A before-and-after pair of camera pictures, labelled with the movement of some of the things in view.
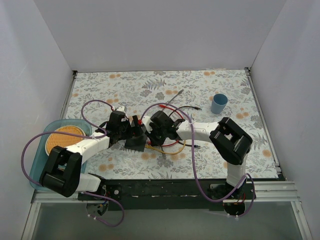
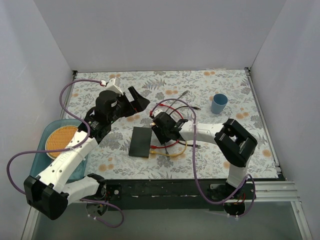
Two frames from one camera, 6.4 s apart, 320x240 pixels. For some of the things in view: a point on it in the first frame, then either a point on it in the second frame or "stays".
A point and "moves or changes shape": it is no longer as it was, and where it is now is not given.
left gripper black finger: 135,119 → 139,99
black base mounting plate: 168,195 stays
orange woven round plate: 63,140 stays
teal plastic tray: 41,156 stays
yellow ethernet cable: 167,153 moves or changes shape
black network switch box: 136,143 moves or changes shape
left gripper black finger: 142,132 → 141,107
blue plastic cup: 219,103 stays
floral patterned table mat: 141,111 stays
